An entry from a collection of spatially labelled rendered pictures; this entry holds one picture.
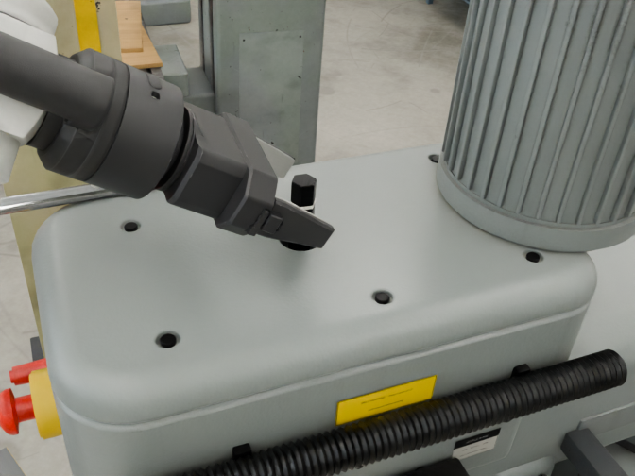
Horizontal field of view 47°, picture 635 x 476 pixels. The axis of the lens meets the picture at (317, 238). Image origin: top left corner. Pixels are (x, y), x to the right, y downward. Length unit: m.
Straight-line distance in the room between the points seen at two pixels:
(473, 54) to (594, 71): 0.10
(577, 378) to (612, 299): 0.19
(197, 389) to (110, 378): 0.06
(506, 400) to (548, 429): 0.20
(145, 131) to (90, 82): 0.06
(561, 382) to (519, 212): 0.15
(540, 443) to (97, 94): 0.60
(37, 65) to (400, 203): 0.36
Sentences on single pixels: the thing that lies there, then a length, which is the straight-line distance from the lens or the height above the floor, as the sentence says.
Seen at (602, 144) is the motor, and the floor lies 2.00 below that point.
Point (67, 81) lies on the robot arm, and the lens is 0.46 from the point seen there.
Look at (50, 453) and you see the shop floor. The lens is 2.91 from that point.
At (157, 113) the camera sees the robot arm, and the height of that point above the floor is 2.04.
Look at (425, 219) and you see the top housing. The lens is 0.67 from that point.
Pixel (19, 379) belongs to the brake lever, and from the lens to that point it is 0.79.
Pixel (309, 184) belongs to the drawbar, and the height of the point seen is 1.95.
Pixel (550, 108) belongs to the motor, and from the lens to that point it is 0.60.
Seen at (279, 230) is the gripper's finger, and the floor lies 1.95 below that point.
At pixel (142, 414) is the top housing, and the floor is 1.87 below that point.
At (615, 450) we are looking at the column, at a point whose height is 1.53.
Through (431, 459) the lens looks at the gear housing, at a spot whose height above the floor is 1.68.
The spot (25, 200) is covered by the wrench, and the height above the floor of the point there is 1.90.
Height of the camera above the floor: 2.27
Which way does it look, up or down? 37 degrees down
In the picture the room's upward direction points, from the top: 4 degrees clockwise
